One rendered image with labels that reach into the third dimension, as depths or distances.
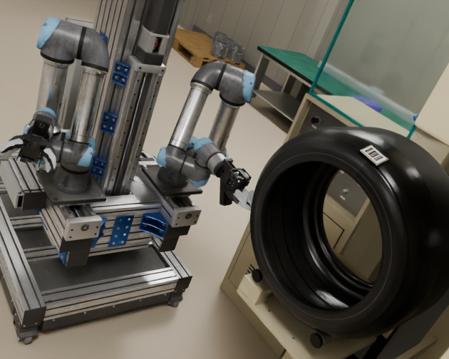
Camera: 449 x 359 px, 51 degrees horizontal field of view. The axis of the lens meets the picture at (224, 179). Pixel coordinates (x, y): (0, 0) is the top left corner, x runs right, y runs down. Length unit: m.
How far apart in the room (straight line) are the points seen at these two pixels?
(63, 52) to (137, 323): 1.39
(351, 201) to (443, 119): 1.38
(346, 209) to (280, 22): 5.05
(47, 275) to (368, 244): 1.43
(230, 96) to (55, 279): 1.16
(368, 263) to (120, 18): 1.29
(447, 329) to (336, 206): 0.87
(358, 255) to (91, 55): 1.17
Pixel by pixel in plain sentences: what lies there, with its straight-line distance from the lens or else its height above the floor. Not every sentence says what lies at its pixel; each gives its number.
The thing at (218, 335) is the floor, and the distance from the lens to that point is 2.64.
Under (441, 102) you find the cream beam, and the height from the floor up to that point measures 1.70.
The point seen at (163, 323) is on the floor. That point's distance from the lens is 2.58.
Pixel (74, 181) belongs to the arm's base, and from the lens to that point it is 1.98.
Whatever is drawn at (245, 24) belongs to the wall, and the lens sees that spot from 7.60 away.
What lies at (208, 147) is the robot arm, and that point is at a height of 1.10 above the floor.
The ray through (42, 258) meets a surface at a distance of 2.42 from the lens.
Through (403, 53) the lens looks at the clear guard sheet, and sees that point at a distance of 2.10.
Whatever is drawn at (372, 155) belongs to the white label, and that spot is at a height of 1.47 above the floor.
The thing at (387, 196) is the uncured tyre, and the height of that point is 1.41.
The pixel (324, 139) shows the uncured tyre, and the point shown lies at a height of 1.43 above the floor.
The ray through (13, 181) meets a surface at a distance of 2.19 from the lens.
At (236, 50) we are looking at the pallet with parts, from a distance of 7.02.
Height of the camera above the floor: 1.84
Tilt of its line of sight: 27 degrees down
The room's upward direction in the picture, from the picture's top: 21 degrees clockwise
